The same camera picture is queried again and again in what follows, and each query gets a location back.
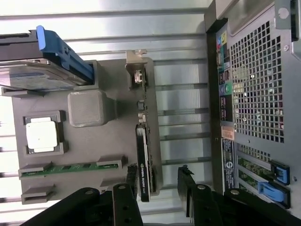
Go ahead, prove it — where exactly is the hard disk with blue carrier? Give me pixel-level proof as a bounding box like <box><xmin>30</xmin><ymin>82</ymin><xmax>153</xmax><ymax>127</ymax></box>
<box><xmin>0</xmin><ymin>25</ymin><xmax>95</xmax><ymax>92</ymax></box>

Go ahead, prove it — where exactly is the green RAM stick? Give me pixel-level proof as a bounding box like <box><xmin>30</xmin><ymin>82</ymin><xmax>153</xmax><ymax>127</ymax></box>
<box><xmin>21</xmin><ymin>163</ymin><xmax>119</xmax><ymax>178</ymax></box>

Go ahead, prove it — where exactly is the grey printed parts rack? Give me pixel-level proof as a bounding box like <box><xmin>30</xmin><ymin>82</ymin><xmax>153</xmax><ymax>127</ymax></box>
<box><xmin>0</xmin><ymin>60</ymin><xmax>163</xmax><ymax>205</ymax></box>

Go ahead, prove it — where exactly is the dark grey PC case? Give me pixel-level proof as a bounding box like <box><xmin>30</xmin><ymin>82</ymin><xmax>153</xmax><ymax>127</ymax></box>
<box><xmin>204</xmin><ymin>0</ymin><xmax>301</xmax><ymax>214</ymax></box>

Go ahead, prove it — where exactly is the silver CPU chip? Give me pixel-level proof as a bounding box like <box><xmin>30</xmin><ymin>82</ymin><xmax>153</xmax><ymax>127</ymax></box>
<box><xmin>25</xmin><ymin>117</ymin><xmax>60</xmax><ymax>149</ymax></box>

